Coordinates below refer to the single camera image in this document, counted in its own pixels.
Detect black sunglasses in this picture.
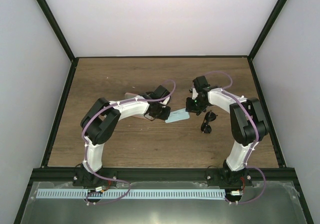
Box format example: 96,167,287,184
200,110,217,134

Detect light blue cleaning cloth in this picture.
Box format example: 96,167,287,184
165,108,190,123

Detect pink glasses case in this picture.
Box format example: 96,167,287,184
121,93,149,119

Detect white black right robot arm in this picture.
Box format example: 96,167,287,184
186,76,269,185

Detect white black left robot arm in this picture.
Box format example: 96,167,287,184
75,85,173,186

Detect metal front tray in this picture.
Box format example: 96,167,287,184
21,181,307,223

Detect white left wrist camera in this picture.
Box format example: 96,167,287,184
160,97,171,106

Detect black right table rail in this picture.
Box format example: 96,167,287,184
247,57,287,168

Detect black table rail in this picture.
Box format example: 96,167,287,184
247,57,287,168
40,58,79,168

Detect black front mounting rail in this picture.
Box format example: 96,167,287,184
29,167,297,187

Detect black left table rail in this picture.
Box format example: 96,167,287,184
40,58,79,168

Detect light blue slotted cable duct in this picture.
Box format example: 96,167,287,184
36,188,226,200

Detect black right frame post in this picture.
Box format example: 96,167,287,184
248,0,287,61

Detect black frame post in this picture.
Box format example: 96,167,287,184
36,0,76,62
248,0,287,61

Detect black left frame post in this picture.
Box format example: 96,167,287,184
36,0,76,62

